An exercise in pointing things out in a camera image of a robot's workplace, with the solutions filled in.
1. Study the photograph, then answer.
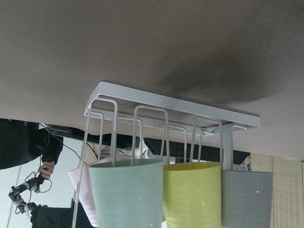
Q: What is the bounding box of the person's hand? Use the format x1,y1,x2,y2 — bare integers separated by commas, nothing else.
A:
38,161,55,180

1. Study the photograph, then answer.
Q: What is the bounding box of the green cup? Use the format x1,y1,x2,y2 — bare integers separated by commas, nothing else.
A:
89,159,163,228

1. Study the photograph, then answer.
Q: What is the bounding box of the pink cup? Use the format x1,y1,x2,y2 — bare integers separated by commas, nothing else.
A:
68,156,113,228

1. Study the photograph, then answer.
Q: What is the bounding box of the yellow cup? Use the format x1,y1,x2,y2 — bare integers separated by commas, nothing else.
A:
163,162,221,228

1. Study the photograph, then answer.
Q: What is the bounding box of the grey cup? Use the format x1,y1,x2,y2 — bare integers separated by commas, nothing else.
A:
221,170,273,228

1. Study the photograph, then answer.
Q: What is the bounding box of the person in black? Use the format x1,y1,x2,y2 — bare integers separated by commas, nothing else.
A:
0,119,63,169

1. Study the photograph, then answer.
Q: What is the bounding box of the black teleoperation handle device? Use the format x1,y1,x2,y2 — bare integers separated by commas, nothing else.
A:
8,172,53,214

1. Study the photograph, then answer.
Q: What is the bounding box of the white wire cup rack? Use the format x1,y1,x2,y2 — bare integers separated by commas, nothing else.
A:
72,81,262,228

